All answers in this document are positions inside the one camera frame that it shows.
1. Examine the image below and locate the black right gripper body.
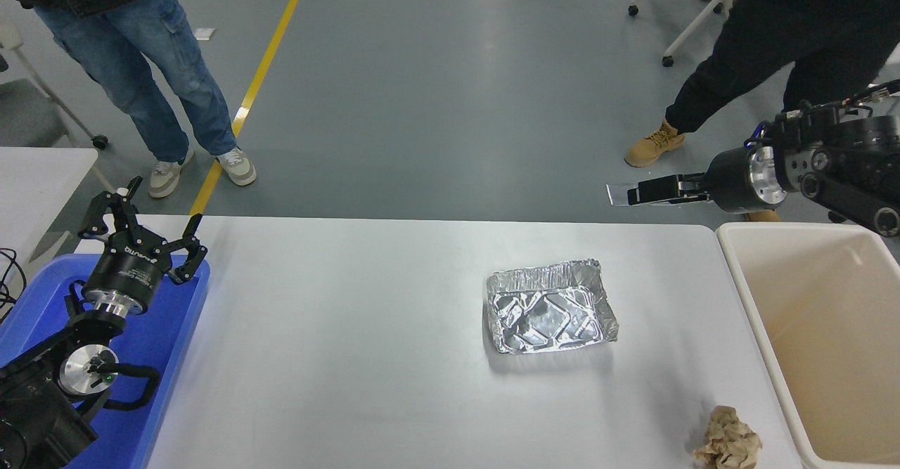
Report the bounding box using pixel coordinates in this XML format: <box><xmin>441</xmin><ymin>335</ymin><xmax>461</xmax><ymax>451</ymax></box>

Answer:
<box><xmin>705</xmin><ymin>146</ymin><xmax>769</xmax><ymax>215</ymax></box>

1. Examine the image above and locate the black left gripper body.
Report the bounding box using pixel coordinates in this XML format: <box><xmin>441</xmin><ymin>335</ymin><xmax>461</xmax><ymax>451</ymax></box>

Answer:
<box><xmin>82</xmin><ymin>243</ymin><xmax>174</xmax><ymax>312</ymax></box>

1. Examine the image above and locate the crinkled foil tray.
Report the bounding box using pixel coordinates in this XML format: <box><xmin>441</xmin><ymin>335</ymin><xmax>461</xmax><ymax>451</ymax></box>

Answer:
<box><xmin>484</xmin><ymin>258</ymin><xmax>619</xmax><ymax>355</ymax></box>

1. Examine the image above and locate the blue plastic tray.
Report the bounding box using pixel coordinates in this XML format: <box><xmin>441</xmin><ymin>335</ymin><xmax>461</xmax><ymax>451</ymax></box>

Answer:
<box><xmin>0</xmin><ymin>253</ymin><xmax>210</xmax><ymax>469</ymax></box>

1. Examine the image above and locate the white side table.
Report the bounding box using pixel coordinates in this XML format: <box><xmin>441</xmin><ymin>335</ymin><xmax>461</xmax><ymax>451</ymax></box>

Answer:
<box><xmin>0</xmin><ymin>148</ymin><xmax>113</xmax><ymax>273</ymax></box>

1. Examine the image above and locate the grey wheeled chair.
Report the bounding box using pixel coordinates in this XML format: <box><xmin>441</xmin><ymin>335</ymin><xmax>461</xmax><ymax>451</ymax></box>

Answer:
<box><xmin>0</xmin><ymin>20</ymin><xmax>108</xmax><ymax>151</ymax></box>

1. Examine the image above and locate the person in black trousers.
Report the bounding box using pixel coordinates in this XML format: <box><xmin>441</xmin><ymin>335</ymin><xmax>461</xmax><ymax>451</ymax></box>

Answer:
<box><xmin>624</xmin><ymin>0</ymin><xmax>900</xmax><ymax>222</ymax></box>

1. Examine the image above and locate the person in blue trousers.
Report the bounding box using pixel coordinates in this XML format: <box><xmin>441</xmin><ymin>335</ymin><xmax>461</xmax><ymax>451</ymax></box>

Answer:
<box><xmin>0</xmin><ymin>0</ymin><xmax>257</xmax><ymax>199</ymax></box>

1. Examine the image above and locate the large pale bin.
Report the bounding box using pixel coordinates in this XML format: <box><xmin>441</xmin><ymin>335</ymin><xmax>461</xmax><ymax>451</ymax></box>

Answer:
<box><xmin>715</xmin><ymin>221</ymin><xmax>900</xmax><ymax>469</ymax></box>

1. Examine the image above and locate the yellow floor tape line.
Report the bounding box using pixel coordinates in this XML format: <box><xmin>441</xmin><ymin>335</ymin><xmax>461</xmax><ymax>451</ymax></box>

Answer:
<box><xmin>188</xmin><ymin>0</ymin><xmax>317</xmax><ymax>217</ymax></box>

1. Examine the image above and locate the crumpled tan paper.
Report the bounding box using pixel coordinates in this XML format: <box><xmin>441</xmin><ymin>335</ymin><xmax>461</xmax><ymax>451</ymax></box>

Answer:
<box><xmin>693</xmin><ymin>406</ymin><xmax>763</xmax><ymax>469</ymax></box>

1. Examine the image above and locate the black cable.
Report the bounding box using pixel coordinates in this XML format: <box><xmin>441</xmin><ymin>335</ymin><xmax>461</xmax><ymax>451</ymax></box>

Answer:
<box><xmin>0</xmin><ymin>248</ymin><xmax>27</xmax><ymax>322</ymax></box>

